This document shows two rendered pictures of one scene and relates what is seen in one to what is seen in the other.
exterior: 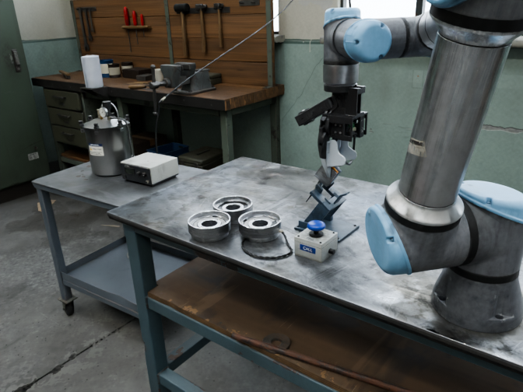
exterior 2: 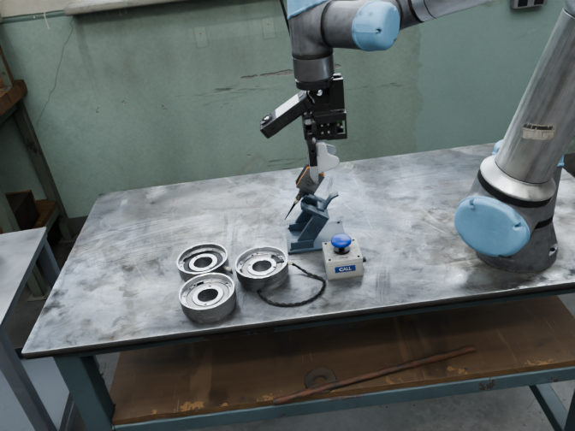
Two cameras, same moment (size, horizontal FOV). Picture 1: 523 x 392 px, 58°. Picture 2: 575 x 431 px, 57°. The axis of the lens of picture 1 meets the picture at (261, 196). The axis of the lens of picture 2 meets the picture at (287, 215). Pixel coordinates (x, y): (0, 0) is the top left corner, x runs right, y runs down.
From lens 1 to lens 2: 0.60 m
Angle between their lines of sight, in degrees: 35
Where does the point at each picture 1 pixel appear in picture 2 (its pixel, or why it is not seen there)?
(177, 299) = (162, 405)
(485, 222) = not seen: hidden behind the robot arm
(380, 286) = (437, 270)
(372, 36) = (389, 20)
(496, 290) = (549, 228)
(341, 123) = (332, 121)
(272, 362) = (328, 402)
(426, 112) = (561, 97)
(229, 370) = not seen: outside the picture
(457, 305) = (524, 256)
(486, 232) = not seen: hidden behind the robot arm
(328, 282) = (395, 292)
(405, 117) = (198, 83)
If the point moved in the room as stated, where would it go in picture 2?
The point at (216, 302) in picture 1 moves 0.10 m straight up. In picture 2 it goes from (210, 379) to (202, 346)
